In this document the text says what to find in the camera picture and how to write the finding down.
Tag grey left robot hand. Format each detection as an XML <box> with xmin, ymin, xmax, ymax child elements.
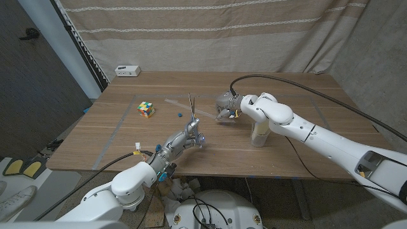
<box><xmin>148</xmin><ymin>117</ymin><xmax>207</xmax><ymax>174</ymax></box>

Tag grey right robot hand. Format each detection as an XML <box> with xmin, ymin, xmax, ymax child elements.
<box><xmin>215</xmin><ymin>90</ymin><xmax>244</xmax><ymax>121</ymax></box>

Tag clear tape strip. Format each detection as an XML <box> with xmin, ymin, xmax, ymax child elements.
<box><xmin>164</xmin><ymin>98</ymin><xmax>237</xmax><ymax>123</ymax></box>

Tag orange and grey scissors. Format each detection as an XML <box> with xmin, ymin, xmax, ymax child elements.
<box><xmin>188</xmin><ymin>92</ymin><xmax>205</xmax><ymax>148</ymax></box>

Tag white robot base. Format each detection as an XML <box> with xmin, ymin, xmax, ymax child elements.
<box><xmin>171</xmin><ymin>190</ymin><xmax>264</xmax><ymax>229</ymax></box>

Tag Rubik's cube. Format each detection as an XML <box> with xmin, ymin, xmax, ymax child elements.
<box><xmin>137</xmin><ymin>101</ymin><xmax>156</xmax><ymax>119</ymax></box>

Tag cream curved stick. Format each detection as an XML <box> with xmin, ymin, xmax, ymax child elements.
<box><xmin>253</xmin><ymin>120</ymin><xmax>270</xmax><ymax>136</ymax></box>

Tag crumpled white paper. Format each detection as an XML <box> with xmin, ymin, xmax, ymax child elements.
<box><xmin>162</xmin><ymin>177</ymin><xmax>202</xmax><ymax>223</ymax></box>

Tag clear plastic cup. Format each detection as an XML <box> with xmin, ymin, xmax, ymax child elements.
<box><xmin>250</xmin><ymin>122</ymin><xmax>271</xmax><ymax>148</ymax></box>

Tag beige striped curtain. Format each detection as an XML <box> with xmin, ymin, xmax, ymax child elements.
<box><xmin>59</xmin><ymin>0</ymin><xmax>369</xmax><ymax>82</ymax></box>

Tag white power strip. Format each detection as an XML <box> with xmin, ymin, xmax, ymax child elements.
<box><xmin>114</xmin><ymin>65</ymin><xmax>142</xmax><ymax>78</ymax></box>

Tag black floor clutter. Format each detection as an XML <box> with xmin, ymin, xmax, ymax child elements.
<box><xmin>46</xmin><ymin>139</ymin><xmax>64</xmax><ymax>152</ymax></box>

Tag grey metal table leg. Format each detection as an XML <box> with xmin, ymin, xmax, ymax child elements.
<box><xmin>291</xmin><ymin>179</ymin><xmax>311</xmax><ymax>221</ymax></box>

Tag black zigzag edge strip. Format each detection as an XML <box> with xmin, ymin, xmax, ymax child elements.
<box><xmin>50</xmin><ymin>0</ymin><xmax>111</xmax><ymax>93</ymax></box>

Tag yellow and black foot pedal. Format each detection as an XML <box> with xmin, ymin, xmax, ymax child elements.
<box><xmin>2</xmin><ymin>158</ymin><xmax>25</xmax><ymax>177</ymax></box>
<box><xmin>22</xmin><ymin>160</ymin><xmax>44</xmax><ymax>179</ymax></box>

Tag white sneaker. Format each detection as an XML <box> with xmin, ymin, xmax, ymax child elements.
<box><xmin>0</xmin><ymin>184</ymin><xmax>38</xmax><ymax>222</ymax></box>

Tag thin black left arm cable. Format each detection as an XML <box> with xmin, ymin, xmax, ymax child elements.
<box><xmin>135</xmin><ymin>183</ymin><xmax>162</xmax><ymax>229</ymax></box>

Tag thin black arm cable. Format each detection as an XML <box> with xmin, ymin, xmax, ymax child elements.
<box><xmin>284</xmin><ymin>136</ymin><xmax>401</xmax><ymax>200</ymax></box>
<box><xmin>135</xmin><ymin>183</ymin><xmax>162</xmax><ymax>229</ymax></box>

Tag black looped base cable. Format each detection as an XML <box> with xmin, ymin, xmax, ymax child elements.
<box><xmin>189</xmin><ymin>197</ymin><xmax>230</xmax><ymax>229</ymax></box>

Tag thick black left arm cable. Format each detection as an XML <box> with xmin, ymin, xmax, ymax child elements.
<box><xmin>33</xmin><ymin>150</ymin><xmax>155</xmax><ymax>222</ymax></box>

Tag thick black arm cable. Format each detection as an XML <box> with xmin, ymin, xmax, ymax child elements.
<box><xmin>33</xmin><ymin>150</ymin><xmax>155</xmax><ymax>222</ymax></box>
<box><xmin>229</xmin><ymin>74</ymin><xmax>407</xmax><ymax>143</ymax></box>

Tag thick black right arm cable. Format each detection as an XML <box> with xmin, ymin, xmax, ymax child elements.
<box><xmin>229</xmin><ymin>74</ymin><xmax>407</xmax><ymax>143</ymax></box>

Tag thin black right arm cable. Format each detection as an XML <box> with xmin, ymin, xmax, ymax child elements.
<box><xmin>284</xmin><ymin>136</ymin><xmax>401</xmax><ymax>200</ymax></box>

